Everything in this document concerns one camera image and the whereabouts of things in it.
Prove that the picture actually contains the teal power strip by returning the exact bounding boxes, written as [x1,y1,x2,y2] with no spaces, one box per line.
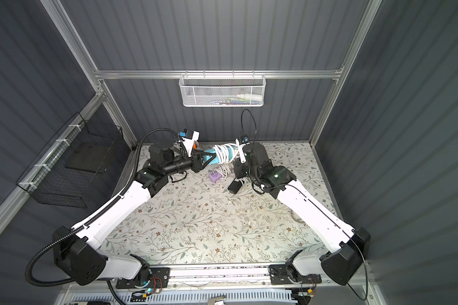
[211,143,238,165]

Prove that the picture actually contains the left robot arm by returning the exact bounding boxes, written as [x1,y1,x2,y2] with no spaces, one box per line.
[53,140,220,285]

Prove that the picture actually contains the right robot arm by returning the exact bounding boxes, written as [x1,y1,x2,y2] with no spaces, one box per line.
[234,142,371,285]

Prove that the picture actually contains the purple power strip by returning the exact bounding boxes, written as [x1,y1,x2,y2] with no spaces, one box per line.
[208,171,223,183]

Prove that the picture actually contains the black power strip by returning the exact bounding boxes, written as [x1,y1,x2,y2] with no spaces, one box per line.
[227,178,244,194]

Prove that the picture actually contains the clear tape roll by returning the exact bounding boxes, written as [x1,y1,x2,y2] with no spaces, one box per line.
[291,211,304,224]

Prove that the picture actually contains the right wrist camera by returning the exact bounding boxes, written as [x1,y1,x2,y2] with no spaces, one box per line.
[235,134,250,164]

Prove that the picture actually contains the white wire wall basket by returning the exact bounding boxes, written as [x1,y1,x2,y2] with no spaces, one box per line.
[179,76,267,108]

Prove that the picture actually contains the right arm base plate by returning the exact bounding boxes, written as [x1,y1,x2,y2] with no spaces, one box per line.
[267,264,322,285]

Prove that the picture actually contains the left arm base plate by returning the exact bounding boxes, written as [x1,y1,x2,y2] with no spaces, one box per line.
[116,268,170,290]

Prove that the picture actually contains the black wire wall basket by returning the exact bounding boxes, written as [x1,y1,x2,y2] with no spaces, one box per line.
[17,116,125,209]

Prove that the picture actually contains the black corrugated cable conduit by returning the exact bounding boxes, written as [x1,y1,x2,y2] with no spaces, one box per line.
[24,128,184,305]

